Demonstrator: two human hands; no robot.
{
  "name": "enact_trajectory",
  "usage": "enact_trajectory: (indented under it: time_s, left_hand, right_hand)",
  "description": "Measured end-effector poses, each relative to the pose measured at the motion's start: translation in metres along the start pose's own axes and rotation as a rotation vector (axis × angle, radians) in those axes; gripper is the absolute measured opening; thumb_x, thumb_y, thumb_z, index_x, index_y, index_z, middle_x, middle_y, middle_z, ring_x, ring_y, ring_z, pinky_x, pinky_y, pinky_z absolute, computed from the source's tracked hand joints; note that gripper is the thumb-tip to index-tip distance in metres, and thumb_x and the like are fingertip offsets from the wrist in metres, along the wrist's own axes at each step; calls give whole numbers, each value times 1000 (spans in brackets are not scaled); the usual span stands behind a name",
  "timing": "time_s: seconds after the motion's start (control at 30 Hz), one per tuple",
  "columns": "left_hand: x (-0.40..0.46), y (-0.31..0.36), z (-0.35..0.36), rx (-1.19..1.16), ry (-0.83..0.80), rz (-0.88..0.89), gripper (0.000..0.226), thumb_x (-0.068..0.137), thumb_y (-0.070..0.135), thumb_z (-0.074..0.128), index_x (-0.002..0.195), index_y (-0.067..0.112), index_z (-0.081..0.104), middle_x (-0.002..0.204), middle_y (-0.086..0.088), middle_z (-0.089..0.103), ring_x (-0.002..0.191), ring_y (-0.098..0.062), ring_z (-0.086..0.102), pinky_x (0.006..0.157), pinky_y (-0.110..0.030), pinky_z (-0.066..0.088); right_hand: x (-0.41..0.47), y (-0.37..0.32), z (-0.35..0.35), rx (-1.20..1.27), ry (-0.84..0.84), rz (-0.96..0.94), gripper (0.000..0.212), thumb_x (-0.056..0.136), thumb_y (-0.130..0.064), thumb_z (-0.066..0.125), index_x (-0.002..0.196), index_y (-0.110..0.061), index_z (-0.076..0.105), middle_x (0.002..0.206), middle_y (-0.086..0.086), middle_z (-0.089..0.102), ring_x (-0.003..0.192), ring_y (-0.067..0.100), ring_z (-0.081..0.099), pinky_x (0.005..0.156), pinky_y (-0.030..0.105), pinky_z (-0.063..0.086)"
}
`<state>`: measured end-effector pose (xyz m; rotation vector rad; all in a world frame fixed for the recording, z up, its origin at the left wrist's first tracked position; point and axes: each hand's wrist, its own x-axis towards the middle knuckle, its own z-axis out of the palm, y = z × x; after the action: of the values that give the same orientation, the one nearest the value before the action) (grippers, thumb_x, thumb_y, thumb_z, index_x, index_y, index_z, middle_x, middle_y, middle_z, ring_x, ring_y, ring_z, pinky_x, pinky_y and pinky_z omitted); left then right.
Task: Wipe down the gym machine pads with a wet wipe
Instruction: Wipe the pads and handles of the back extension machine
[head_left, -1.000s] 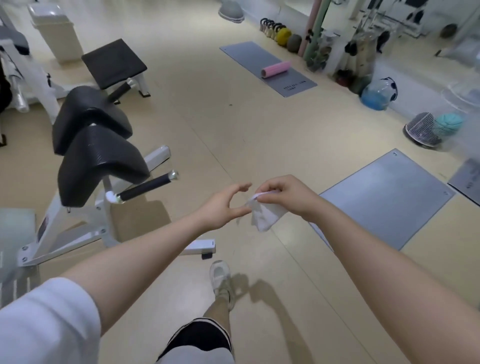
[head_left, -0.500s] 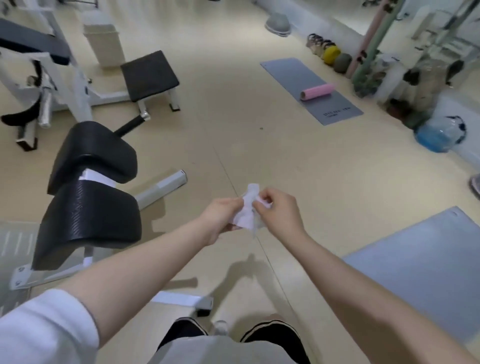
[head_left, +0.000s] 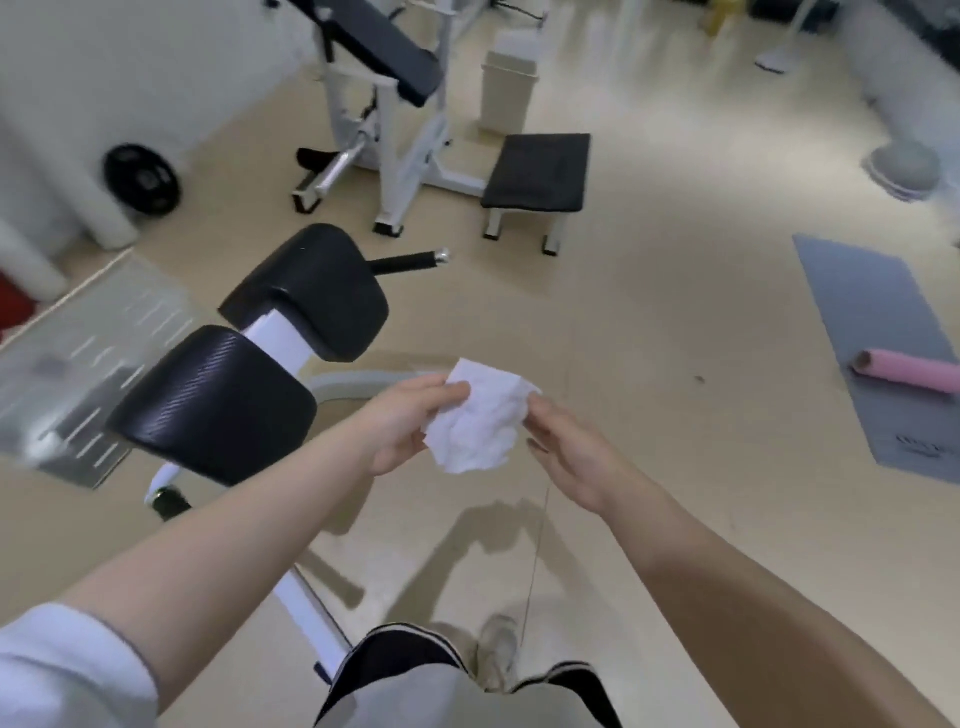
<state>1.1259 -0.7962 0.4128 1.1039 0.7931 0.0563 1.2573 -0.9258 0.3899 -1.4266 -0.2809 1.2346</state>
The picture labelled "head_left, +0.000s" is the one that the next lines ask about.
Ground person's left hand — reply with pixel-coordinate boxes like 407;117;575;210
358;374;472;479

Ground person's right hand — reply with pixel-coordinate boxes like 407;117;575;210
523;393;655;517

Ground white paper towel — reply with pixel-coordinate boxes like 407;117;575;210
421;357;543;476

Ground person's right forearm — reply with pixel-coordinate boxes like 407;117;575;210
609;480;954;728

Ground person's left forearm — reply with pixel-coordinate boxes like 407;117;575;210
56;408;376;714

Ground white hyperextension bench black pads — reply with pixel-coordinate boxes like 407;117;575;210
105;222;451;687

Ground white sneaker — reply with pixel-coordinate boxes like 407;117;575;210
475;615;520;695

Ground white shorts with black trim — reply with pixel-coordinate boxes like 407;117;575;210
313;624;624;728

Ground white preacher curl bench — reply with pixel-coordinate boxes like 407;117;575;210
262;0;592;258

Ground white trash bin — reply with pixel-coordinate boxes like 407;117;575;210
477;28;543;138

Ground grey yoga mat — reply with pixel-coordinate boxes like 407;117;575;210
792;233;960;485

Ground metal diamond plate platform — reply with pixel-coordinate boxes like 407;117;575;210
0;251;219;492

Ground pink rolled yoga mat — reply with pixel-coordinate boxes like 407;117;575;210
848;348;960;398

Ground black weight plate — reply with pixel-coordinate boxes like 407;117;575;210
103;144;183;219

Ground white foam roller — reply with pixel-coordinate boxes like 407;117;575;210
0;219;70;304

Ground grey balance ball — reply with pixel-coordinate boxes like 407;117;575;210
862;140;943;202

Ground white stand base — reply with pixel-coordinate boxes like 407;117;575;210
753;0;820;75

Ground yellow stool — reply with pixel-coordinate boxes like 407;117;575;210
701;0;747;37

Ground white t-shirt sleeve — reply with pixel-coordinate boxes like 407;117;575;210
0;603;161;728

